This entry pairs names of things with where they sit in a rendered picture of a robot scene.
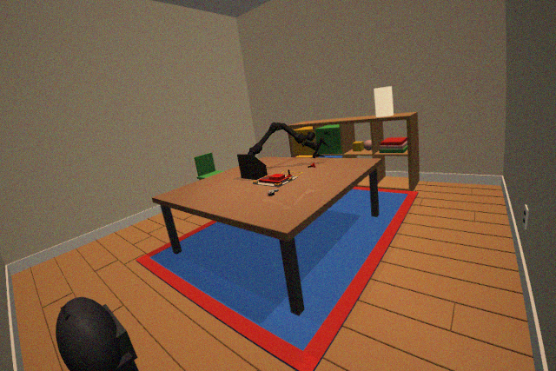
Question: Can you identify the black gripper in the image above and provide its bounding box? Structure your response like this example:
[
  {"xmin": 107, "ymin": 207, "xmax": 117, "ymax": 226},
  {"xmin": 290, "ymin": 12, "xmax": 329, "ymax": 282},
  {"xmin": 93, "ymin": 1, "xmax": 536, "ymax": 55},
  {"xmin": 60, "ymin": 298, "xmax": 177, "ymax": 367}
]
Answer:
[{"xmin": 309, "ymin": 137, "xmax": 329, "ymax": 158}]

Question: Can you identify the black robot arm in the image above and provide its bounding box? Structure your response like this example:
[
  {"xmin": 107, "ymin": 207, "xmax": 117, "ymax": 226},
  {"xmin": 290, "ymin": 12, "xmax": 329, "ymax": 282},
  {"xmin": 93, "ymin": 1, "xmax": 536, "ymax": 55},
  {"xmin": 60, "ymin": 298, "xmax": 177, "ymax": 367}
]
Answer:
[{"xmin": 248, "ymin": 123, "xmax": 315, "ymax": 156}]

